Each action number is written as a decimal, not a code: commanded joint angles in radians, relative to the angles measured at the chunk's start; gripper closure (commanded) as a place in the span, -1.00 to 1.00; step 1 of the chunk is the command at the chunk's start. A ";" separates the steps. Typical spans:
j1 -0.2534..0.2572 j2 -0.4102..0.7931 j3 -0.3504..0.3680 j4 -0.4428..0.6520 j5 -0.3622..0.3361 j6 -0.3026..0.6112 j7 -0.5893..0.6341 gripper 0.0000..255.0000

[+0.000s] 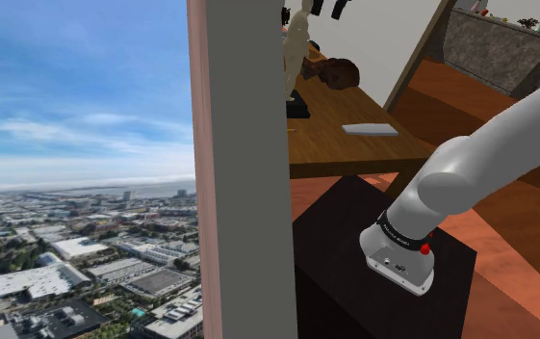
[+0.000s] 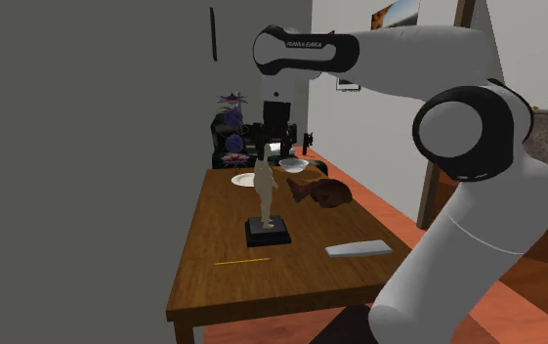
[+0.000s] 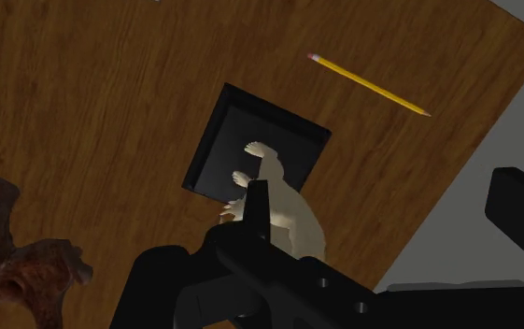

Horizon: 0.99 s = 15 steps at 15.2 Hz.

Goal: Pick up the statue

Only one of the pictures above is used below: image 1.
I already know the black robot stand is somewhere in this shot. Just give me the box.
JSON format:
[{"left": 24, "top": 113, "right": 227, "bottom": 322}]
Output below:
[{"left": 292, "top": 174, "right": 478, "bottom": 339}]

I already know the grey stone sideboard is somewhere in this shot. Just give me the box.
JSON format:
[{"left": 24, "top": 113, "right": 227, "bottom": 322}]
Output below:
[{"left": 442, "top": 3, "right": 540, "bottom": 101}]

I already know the brown lumpy object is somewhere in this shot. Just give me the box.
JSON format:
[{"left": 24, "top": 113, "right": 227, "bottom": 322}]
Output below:
[{"left": 299, "top": 57, "right": 361, "bottom": 91}]

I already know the wooden table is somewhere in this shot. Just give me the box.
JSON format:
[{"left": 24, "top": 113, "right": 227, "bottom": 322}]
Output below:
[{"left": 284, "top": 40, "right": 436, "bottom": 200}]

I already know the grey flat tablet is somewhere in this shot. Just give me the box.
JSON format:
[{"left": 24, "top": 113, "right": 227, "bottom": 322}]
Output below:
[{"left": 341, "top": 122, "right": 399, "bottom": 139}]

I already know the black flat block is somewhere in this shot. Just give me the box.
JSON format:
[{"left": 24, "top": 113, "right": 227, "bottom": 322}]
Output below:
[{"left": 285, "top": 89, "right": 312, "bottom": 120}]

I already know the beige human figure statue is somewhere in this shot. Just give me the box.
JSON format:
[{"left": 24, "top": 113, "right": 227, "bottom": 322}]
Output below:
[{"left": 281, "top": 0, "right": 316, "bottom": 102}]

